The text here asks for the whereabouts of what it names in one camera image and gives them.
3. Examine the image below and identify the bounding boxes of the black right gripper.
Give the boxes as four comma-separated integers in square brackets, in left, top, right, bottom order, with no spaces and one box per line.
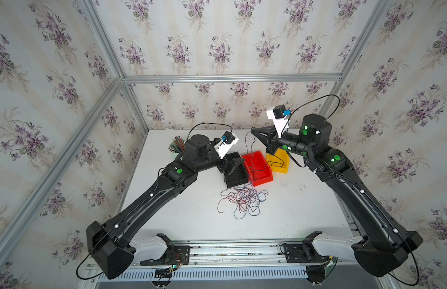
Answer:
[252,124,318,161]

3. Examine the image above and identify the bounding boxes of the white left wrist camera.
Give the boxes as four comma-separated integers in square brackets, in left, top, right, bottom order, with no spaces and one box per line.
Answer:
[214,131,239,159]

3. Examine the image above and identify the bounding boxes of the white ventilation grille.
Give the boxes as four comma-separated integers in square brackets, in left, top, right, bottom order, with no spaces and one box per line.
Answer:
[98,266,307,283]

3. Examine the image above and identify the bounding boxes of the red plastic bin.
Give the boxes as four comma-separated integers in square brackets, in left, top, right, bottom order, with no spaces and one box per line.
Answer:
[242,151,274,187]

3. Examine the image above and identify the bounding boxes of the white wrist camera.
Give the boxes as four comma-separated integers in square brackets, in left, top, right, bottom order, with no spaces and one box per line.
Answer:
[266,104,291,138]
[214,131,239,159]

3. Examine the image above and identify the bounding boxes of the coloured pencils bundle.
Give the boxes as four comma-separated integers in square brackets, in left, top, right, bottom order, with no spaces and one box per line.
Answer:
[168,136,185,154]

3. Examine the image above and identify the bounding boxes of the aluminium rail frame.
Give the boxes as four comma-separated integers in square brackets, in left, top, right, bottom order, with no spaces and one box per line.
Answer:
[85,238,383,270]

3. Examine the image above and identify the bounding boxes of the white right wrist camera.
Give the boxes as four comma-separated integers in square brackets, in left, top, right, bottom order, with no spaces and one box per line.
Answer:
[266,104,291,138]

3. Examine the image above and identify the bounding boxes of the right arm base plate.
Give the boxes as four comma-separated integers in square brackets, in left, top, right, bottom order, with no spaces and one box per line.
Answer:
[280,243,330,264]

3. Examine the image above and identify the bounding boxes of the blue wire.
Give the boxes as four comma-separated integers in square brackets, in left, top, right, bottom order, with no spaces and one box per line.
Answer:
[223,184,269,220]

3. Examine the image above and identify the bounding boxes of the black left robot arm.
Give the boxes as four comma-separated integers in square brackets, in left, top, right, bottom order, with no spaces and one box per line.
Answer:
[86,131,244,279]

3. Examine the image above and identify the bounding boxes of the black plastic bin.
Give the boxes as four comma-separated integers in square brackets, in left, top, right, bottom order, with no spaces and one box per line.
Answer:
[224,163,249,189]

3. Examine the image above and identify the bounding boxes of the yellow plastic bin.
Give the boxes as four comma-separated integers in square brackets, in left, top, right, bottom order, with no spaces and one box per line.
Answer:
[266,149,290,174]

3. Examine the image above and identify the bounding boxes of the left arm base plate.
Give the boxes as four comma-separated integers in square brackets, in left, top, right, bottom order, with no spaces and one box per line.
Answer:
[140,246,191,267]

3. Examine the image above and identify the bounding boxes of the black wire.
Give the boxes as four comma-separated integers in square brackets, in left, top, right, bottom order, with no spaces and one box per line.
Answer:
[243,131,287,173]

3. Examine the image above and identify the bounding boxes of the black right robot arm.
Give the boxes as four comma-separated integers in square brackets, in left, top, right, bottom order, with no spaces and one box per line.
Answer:
[251,114,423,277]

